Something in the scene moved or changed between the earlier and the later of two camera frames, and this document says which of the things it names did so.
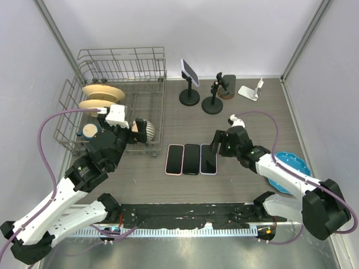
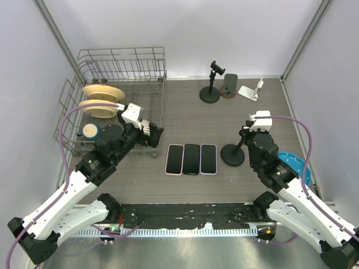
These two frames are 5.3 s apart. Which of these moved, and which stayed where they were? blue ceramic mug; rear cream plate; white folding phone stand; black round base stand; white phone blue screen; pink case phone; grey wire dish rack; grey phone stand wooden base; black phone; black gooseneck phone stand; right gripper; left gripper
Moved: right gripper; black gooseneck phone stand; black round base stand; left gripper
Stayed: grey wire dish rack; pink case phone; rear cream plate; white folding phone stand; grey phone stand wooden base; blue ceramic mug; black phone; white phone blue screen
